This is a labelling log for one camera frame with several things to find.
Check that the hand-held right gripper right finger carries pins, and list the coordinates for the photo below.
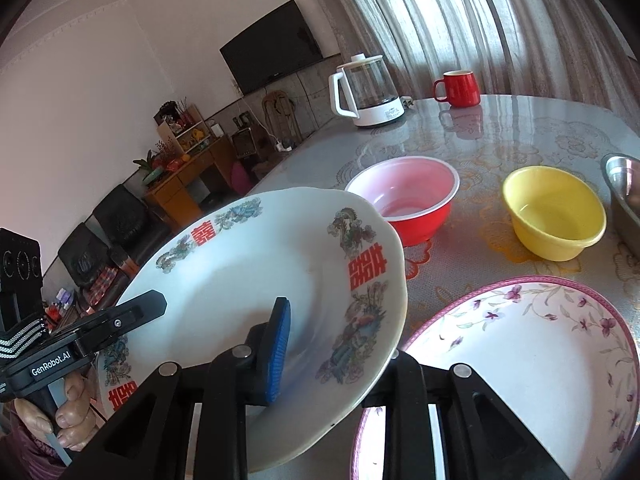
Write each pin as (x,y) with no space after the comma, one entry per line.
(410,405)

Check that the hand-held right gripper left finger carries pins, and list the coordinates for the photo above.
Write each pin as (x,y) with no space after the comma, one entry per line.
(278,350)

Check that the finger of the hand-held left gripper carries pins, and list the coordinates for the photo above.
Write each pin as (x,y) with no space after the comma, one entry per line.
(125,317)

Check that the white plate with red characters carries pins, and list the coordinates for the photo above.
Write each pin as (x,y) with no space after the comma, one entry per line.
(210,270)

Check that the yellow plastic bowl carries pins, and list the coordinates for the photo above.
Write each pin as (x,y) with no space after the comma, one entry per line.
(555,215)

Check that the stainless steel bowl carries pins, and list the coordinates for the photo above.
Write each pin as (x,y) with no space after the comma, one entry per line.
(627,200)

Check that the person's left forearm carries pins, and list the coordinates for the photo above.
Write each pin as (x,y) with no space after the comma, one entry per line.
(25,455)

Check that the person's left hand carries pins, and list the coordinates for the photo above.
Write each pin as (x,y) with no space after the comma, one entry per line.
(75,417)

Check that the black leather armchair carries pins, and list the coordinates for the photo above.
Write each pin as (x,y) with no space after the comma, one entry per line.
(85,257)
(125,220)

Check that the purple-rimmed floral plate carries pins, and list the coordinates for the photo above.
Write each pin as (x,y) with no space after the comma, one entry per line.
(525,350)

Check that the wooden cabinet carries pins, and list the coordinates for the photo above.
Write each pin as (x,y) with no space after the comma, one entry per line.
(187,180)

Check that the red plastic bowl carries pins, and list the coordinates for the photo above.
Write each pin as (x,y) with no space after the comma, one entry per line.
(400,195)

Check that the small shrine box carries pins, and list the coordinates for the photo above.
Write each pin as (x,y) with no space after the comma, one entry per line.
(182,127)

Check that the white power strip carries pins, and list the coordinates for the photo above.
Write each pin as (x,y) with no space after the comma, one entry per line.
(284,147)

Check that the small space heater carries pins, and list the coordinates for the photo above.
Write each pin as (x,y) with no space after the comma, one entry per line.
(245,142)

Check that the bamboo folding chair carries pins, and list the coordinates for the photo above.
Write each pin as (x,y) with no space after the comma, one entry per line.
(281,115)

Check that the floral lace table cover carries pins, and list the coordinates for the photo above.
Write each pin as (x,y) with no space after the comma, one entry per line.
(480,145)

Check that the white glass electric kettle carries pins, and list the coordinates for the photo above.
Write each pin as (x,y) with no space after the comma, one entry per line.
(372,95)

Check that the red mug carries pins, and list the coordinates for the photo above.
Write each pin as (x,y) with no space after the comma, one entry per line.
(461,90)

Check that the beige patterned curtain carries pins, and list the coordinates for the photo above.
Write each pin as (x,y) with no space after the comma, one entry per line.
(450,20)

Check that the black wall television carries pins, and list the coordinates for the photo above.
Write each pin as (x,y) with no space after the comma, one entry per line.
(272,47)

